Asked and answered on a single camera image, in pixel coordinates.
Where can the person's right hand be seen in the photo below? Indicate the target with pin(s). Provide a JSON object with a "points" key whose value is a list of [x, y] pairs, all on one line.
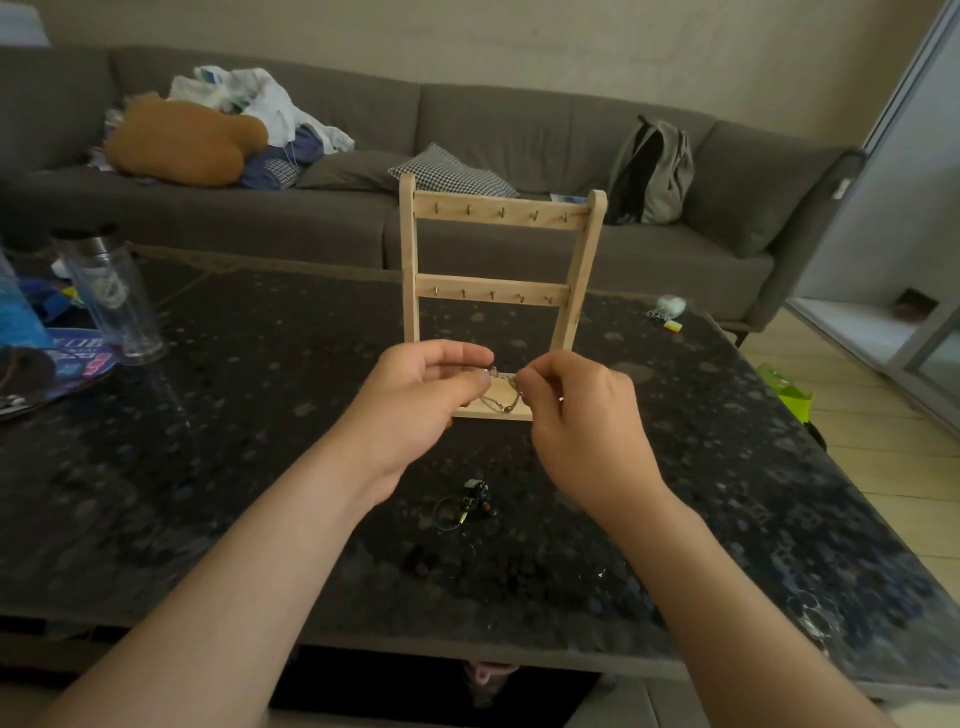
{"points": [[592, 427]]}

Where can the person's left hand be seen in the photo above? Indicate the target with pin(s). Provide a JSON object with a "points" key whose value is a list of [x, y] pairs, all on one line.
{"points": [[405, 412]]}

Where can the wooden jewelry stand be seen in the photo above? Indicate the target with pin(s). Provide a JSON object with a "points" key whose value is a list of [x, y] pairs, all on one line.
{"points": [[487, 212]]}

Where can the person's left forearm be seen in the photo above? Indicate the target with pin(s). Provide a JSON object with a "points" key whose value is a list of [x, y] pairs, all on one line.
{"points": [[225, 592]]}

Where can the person's right forearm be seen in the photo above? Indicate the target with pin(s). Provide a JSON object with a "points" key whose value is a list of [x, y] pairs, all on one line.
{"points": [[727, 607]]}

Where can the green bag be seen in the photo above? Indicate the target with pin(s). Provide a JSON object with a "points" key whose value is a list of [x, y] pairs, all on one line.
{"points": [[791, 394]]}

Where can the small black object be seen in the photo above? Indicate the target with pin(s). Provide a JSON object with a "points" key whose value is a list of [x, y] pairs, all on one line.
{"points": [[816, 435]]}

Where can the checkered pillow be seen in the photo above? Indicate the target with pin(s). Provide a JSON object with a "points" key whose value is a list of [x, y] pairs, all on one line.
{"points": [[454, 174]]}

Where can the grey flat cushion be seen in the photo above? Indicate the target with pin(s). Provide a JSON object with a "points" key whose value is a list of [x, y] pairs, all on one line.
{"points": [[345, 170]]}

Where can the grey backpack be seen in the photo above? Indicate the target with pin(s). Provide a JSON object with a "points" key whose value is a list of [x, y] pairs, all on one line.
{"points": [[670, 180]]}

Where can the pink item under table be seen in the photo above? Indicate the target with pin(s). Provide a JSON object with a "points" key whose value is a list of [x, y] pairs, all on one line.
{"points": [[487, 673]]}

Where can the blue crumpled garment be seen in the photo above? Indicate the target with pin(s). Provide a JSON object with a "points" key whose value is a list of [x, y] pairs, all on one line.
{"points": [[275, 169]]}

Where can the clear plastic tumbler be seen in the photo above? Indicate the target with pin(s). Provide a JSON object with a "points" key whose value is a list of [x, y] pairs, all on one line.
{"points": [[112, 300]]}

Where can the grey fabric sofa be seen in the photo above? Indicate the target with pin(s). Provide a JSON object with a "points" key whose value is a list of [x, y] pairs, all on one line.
{"points": [[525, 120]]}

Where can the blue printed packet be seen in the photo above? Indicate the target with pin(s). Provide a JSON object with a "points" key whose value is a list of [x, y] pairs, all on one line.
{"points": [[82, 360]]}

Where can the white crumpled garment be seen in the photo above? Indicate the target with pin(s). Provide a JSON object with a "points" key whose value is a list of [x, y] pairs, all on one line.
{"points": [[264, 100]]}

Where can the dark shoe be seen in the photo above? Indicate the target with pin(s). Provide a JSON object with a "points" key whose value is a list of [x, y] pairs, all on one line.
{"points": [[916, 304]]}

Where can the brown plush toy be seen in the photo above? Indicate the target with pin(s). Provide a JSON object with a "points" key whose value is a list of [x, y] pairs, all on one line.
{"points": [[180, 142]]}

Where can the sliding glass door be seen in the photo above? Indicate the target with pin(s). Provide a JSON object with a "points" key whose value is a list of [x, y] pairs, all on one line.
{"points": [[900, 187]]}

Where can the blue plastic bottle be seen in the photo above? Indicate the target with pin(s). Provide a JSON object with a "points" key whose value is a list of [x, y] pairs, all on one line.
{"points": [[21, 315]]}

